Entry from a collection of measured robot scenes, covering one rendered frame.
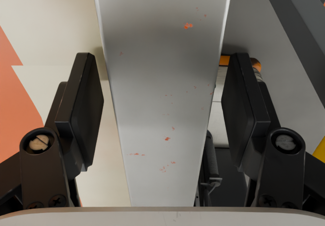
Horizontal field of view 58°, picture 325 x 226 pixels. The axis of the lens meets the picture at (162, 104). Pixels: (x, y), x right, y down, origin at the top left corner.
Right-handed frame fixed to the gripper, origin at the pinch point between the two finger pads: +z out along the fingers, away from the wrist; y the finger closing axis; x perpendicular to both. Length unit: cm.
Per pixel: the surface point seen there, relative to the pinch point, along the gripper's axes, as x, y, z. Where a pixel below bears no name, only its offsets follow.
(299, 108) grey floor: -108, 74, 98
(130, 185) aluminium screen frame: -5.3, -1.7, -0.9
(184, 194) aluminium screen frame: -6.3, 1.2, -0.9
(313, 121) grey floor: -119, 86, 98
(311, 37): -10.3, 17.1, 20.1
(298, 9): -10.0, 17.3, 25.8
